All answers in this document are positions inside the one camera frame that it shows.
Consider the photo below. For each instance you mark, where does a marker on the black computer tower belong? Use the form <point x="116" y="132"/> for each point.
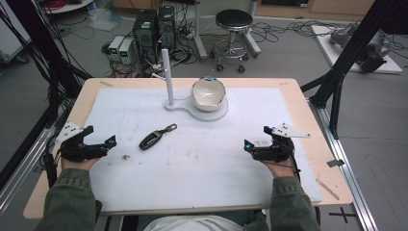
<point x="166" y="27"/>
<point x="145" y="33"/>

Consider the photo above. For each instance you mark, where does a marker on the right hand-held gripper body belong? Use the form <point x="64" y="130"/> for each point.
<point x="275" y="152"/>

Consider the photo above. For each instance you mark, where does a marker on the person's body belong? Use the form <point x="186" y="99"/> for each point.
<point x="192" y="224"/>

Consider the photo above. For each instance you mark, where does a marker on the white eggshell-shaped bowl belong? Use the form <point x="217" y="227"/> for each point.
<point x="208" y="94"/>

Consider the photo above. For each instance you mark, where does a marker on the white power supply box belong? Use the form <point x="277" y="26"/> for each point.
<point x="114" y="47"/>
<point x="126" y="51"/>

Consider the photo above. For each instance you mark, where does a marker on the black machine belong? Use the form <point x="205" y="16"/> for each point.
<point x="373" y="57"/>

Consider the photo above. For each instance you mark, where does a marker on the white stand with pole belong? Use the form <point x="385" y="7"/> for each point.
<point x="168" y="80"/>

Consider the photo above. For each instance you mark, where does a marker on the person's right hand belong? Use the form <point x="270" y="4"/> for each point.
<point x="281" y="169"/>

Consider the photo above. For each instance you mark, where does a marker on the clear plastic bag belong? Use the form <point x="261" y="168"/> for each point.
<point x="104" y="18"/>

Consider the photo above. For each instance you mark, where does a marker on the black car key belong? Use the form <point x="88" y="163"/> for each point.
<point x="150" y="141"/>

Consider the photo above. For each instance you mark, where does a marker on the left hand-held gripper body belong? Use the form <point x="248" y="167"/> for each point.
<point x="72" y="150"/>

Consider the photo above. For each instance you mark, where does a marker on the white floor board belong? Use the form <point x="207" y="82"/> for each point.
<point x="324" y="41"/>

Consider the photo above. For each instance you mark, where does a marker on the black round stool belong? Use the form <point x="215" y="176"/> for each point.
<point x="233" y="20"/>

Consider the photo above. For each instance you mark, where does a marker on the wooden stick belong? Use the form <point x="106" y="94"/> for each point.
<point x="327" y="188"/>

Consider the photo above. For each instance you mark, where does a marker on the white foam mat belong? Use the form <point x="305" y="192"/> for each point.
<point x="198" y="170"/>

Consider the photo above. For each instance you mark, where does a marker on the black metal frame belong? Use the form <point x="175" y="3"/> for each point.
<point x="48" y="48"/>
<point x="349" y="54"/>

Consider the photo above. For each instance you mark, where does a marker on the person's left hand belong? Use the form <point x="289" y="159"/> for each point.
<point x="78" y="164"/>

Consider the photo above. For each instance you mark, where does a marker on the black tape piece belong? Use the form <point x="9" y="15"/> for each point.
<point x="335" y="163"/>

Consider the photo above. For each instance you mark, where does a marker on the aluminium rail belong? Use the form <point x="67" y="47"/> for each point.
<point x="346" y="173"/>
<point x="22" y="173"/>

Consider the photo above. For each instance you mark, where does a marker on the grey machine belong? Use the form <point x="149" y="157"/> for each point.
<point x="341" y="35"/>

